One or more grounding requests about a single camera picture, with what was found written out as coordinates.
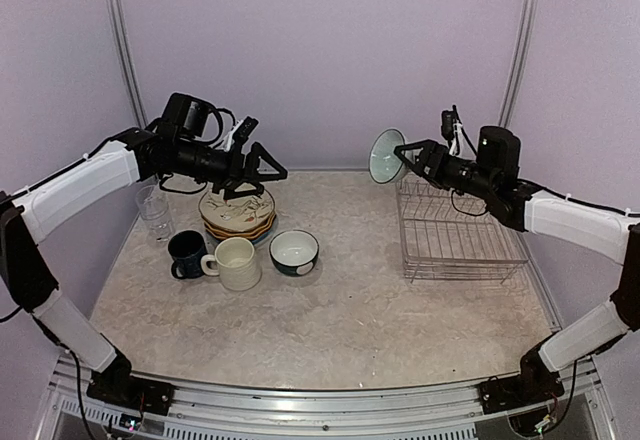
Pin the white mug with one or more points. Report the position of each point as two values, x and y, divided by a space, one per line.
234 263

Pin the blue polka dot plate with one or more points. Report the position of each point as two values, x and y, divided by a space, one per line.
263 238

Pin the cream bird pattern plate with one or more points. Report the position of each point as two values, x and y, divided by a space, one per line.
239 214

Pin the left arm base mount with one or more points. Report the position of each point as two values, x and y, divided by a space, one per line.
116 385

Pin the large clear glass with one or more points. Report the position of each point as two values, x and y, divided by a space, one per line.
159 233

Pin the back aluminium rail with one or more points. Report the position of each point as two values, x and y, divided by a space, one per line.
327 169

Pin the aluminium rail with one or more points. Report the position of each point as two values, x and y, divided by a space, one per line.
204 410
327 169

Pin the yellow polka dot plate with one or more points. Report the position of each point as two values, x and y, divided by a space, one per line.
224 235

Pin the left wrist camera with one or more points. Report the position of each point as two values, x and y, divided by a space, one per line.
239 134

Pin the light green bowl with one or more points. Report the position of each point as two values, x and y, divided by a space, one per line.
384 166

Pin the dark blue mug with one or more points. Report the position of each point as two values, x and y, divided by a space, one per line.
186 249

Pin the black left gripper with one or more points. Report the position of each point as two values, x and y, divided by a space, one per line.
234 175

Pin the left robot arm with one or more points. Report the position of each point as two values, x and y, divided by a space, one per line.
189 139

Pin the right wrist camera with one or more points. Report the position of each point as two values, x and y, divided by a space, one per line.
451 130

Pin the aluminium post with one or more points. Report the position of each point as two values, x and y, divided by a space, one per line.
518 63
119 31

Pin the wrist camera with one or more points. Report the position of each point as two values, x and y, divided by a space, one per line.
239 134
451 130

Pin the left aluminium post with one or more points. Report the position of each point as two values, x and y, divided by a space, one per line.
119 31

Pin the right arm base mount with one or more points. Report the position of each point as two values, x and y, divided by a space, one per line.
533 384

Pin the wire dish rack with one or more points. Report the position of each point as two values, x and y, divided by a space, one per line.
450 237

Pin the teal white bowl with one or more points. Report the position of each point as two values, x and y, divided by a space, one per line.
294 253

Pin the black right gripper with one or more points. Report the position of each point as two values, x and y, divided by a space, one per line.
433 151

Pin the small clear glass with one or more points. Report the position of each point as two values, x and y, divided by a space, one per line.
155 210

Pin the front aluminium rail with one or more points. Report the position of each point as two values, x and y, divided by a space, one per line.
204 410

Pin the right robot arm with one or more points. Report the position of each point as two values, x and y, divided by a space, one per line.
524 206

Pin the right aluminium post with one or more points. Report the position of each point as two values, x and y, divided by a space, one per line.
518 63

